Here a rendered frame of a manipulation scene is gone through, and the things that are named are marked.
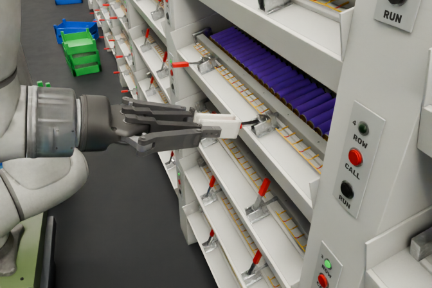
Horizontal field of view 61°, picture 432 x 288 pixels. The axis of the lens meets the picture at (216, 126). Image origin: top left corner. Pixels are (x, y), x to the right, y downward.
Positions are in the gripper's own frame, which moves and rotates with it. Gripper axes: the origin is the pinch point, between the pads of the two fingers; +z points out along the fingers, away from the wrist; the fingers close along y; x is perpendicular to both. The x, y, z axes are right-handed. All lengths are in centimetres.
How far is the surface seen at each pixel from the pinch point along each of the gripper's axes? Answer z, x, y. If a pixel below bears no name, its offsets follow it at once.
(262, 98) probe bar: 10.5, 2.9, -5.2
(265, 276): 21.5, -37.3, 1.6
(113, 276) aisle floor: -1, -82, -40
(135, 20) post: 12, -13, -113
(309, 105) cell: 15.1, 5.1, 1.6
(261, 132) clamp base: 8.0, -0.4, 1.0
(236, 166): 16.2, -18.7, -14.4
